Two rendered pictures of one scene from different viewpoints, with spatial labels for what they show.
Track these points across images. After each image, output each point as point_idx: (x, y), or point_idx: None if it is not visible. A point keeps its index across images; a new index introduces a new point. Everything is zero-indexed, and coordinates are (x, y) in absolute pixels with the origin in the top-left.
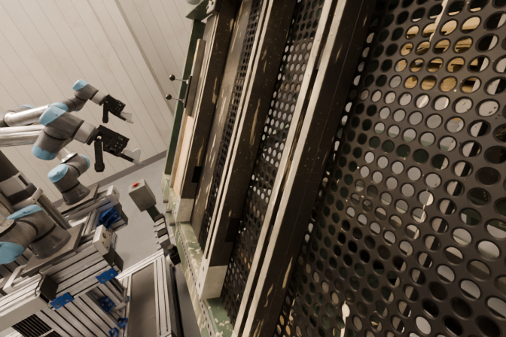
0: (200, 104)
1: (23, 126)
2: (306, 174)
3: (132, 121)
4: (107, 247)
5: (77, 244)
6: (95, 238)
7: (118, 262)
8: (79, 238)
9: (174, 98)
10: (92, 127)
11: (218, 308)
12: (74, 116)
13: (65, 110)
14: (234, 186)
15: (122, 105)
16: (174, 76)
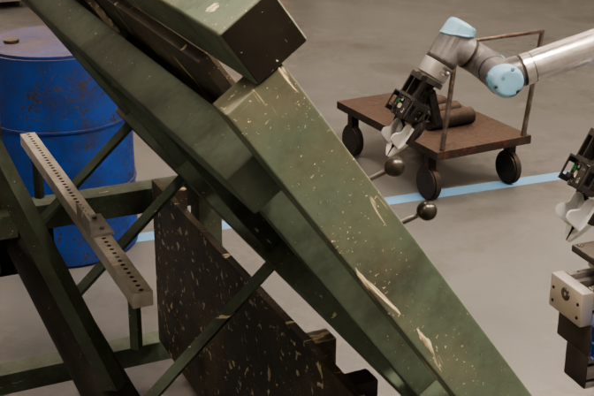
0: None
1: (554, 42)
2: None
3: (570, 234)
4: (551, 299)
5: (582, 257)
6: (564, 274)
7: (574, 363)
8: (592, 264)
9: (407, 217)
10: (419, 65)
11: None
12: (435, 42)
13: (443, 32)
14: None
15: (566, 173)
16: (384, 163)
